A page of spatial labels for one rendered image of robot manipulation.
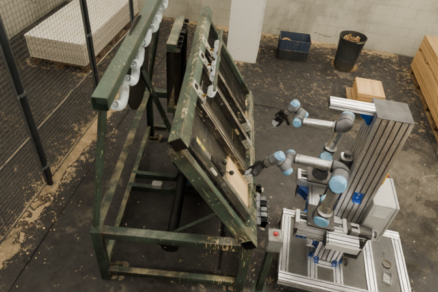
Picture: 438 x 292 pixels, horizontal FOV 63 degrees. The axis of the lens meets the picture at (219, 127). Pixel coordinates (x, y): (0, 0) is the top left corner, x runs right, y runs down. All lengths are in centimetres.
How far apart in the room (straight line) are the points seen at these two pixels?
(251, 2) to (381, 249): 438
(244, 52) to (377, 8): 288
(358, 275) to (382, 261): 32
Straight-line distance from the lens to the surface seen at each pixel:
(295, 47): 729
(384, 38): 852
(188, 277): 369
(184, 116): 243
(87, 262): 409
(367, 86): 639
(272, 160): 268
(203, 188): 260
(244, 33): 685
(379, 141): 282
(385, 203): 327
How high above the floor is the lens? 346
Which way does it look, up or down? 40 degrees down
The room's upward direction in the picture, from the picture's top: 6 degrees clockwise
